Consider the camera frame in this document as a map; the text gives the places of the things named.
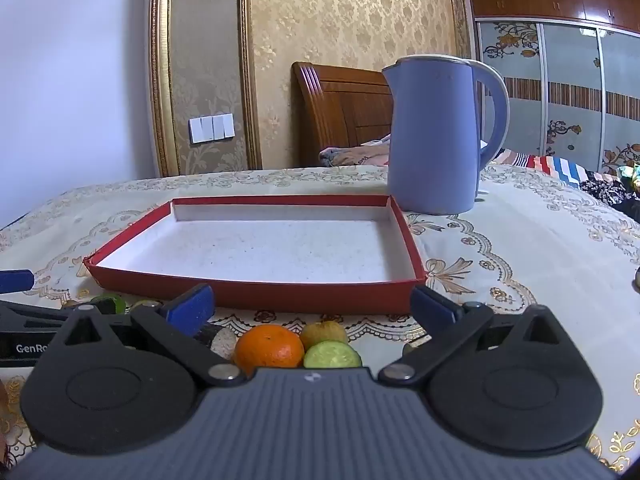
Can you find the white light switch panel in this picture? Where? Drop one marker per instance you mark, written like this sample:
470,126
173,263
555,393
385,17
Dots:
212,128

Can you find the dark floral cloth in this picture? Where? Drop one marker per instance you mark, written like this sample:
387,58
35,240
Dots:
607,190

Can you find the small orange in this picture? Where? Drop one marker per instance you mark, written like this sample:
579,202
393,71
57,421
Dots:
267,350

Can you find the cream gold patterned tablecloth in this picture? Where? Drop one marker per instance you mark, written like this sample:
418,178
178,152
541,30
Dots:
525,240

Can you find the short cucumber piece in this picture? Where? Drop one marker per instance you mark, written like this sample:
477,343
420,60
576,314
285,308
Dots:
332,356

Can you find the red cardboard tray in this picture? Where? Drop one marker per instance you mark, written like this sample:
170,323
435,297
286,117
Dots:
275,250

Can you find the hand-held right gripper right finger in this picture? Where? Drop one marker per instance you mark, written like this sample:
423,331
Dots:
432,309

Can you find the cucumber end half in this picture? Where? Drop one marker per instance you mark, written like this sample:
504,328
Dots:
116,303

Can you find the wooden bed headboard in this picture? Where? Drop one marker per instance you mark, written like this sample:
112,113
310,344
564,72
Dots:
345,110

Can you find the gold wall frame moulding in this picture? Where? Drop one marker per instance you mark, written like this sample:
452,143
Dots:
160,85

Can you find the blue electric kettle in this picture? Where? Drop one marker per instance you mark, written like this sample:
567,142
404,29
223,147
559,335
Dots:
430,135

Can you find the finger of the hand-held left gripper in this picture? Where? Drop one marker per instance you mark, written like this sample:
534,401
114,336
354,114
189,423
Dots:
30,316
15,281

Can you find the wardrobe with patterned doors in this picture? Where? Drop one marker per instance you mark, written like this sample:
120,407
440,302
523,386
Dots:
570,60

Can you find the green yellow object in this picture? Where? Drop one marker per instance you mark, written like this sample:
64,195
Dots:
631,172

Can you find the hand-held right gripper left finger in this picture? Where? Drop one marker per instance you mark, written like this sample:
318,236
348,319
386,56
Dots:
192,310

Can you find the small brown fruit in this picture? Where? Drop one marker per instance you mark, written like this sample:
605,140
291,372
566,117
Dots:
322,334

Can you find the eggplant piece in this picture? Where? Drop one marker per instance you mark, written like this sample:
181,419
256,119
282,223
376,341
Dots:
223,344

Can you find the striped blanket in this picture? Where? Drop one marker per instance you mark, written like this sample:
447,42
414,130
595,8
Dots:
545,166

